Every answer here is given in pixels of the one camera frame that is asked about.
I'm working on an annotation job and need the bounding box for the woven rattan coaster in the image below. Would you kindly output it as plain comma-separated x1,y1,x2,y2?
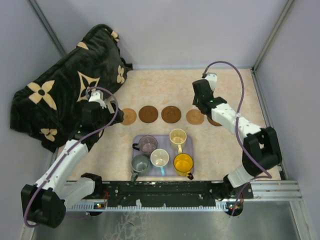
186,109,205,125
122,108,137,126

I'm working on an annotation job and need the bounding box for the dark wooden coaster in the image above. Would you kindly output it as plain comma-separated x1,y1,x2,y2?
161,105,182,124
207,117,222,127
138,105,159,124

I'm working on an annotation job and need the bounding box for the dark wooden coaster top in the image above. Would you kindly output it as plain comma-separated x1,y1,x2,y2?
161,105,182,124

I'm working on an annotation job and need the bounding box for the cream yellow mug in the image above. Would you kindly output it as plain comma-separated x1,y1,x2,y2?
169,128,188,154

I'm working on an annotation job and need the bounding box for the yellow glass mug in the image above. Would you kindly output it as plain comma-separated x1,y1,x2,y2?
173,153,194,180

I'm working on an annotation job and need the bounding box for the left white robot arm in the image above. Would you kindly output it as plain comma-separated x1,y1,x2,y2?
20,99,124,228

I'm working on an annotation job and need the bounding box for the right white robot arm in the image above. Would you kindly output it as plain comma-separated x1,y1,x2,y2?
192,79,282,198

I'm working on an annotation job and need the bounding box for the black floral plush blanket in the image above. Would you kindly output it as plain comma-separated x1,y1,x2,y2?
9,24,133,152

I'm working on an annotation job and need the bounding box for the lavender plastic tray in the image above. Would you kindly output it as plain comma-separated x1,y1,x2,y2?
147,134,194,177

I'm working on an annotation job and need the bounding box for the purple glass mug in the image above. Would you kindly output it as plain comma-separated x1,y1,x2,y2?
132,135,158,154

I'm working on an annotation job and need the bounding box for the grey green mug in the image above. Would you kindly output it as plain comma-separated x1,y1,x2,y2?
130,155,152,182

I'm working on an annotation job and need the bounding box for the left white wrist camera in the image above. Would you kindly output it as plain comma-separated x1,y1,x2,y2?
88,90,108,109

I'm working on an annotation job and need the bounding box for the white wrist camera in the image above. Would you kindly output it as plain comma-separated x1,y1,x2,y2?
204,72,218,91
88,90,108,109

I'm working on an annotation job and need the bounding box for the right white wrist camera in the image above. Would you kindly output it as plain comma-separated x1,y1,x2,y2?
204,72,218,91

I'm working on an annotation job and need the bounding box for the white mug blue handle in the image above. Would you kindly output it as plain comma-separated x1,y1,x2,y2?
150,148,170,177

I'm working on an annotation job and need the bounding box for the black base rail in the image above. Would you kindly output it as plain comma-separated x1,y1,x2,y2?
84,180,253,208

